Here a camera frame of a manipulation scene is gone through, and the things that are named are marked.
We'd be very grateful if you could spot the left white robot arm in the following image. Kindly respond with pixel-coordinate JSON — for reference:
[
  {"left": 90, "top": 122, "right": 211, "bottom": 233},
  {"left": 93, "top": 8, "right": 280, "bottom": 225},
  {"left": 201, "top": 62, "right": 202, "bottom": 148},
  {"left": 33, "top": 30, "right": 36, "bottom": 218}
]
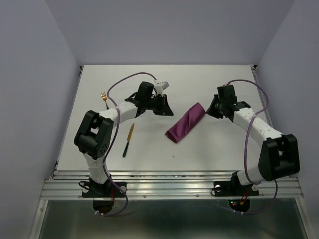
[{"left": 74, "top": 82, "right": 173, "bottom": 198}]

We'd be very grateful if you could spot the purple cloth napkin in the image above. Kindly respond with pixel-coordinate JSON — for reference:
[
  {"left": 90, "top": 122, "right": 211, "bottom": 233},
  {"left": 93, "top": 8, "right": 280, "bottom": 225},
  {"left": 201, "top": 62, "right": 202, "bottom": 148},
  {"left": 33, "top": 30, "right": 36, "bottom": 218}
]
[{"left": 165, "top": 103, "right": 206, "bottom": 144}]

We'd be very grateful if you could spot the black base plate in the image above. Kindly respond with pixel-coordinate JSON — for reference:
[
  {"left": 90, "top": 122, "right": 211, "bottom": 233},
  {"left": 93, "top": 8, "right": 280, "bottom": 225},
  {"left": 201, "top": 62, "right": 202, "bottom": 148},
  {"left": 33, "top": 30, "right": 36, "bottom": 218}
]
[
  {"left": 210, "top": 181, "right": 259, "bottom": 197},
  {"left": 78, "top": 181, "right": 125, "bottom": 198}
]

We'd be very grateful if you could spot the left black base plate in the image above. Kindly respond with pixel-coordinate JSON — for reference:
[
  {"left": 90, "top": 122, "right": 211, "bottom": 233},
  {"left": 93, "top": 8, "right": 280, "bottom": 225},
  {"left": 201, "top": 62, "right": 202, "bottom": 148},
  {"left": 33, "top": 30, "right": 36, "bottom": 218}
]
[{"left": 78, "top": 181, "right": 125, "bottom": 198}]

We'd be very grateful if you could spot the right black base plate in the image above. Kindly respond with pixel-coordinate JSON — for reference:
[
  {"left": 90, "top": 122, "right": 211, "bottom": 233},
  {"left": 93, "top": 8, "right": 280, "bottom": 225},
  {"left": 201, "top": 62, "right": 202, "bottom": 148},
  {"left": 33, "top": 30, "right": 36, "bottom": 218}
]
[{"left": 210, "top": 181, "right": 259, "bottom": 197}]

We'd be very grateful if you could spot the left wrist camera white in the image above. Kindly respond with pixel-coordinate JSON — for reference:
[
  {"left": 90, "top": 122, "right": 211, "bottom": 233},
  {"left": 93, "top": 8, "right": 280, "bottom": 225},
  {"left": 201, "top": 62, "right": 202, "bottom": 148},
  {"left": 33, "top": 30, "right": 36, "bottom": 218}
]
[{"left": 154, "top": 80, "right": 169, "bottom": 95}]

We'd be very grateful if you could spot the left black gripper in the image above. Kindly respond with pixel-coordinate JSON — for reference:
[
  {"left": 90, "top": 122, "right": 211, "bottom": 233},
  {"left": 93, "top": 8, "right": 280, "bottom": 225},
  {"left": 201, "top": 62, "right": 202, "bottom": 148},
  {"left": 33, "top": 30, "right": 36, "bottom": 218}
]
[{"left": 145, "top": 95, "right": 173, "bottom": 116}]

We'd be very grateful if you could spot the gold knife dark handle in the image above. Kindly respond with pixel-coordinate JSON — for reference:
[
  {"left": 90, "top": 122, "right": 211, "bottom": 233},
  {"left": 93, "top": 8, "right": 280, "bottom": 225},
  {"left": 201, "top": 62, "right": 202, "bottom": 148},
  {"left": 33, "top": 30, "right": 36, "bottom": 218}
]
[{"left": 122, "top": 123, "right": 135, "bottom": 157}]

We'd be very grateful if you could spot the gold fork dark handle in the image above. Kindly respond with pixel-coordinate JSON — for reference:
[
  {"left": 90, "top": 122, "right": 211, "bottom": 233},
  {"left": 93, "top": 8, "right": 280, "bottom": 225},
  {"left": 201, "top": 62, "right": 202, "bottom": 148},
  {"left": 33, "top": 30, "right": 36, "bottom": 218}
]
[{"left": 101, "top": 92, "right": 109, "bottom": 109}]

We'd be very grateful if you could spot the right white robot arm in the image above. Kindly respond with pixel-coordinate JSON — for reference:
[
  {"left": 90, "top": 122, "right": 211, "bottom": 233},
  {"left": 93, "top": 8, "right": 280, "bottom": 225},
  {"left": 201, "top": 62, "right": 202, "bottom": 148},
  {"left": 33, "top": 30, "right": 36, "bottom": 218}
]
[{"left": 207, "top": 84, "right": 300, "bottom": 197}]

